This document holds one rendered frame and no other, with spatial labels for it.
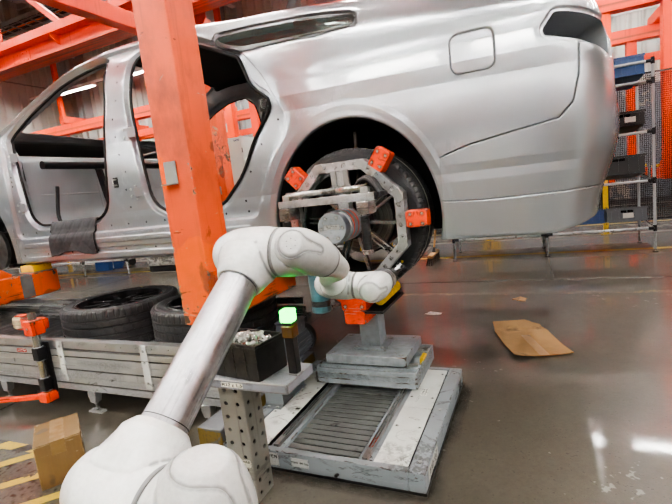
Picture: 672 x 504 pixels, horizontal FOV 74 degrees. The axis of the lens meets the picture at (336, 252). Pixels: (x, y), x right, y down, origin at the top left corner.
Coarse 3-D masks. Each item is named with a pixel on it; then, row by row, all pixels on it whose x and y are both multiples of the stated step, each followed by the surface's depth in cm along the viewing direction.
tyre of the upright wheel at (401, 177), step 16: (320, 160) 203; (336, 160) 200; (400, 160) 201; (400, 176) 189; (416, 176) 199; (416, 192) 189; (416, 208) 189; (432, 208) 205; (432, 224) 206; (416, 240) 191; (416, 256) 194
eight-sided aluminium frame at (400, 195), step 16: (352, 160) 188; (368, 160) 190; (320, 176) 200; (384, 176) 184; (400, 192) 182; (400, 208) 183; (304, 224) 209; (400, 224) 186; (400, 240) 185; (400, 256) 192
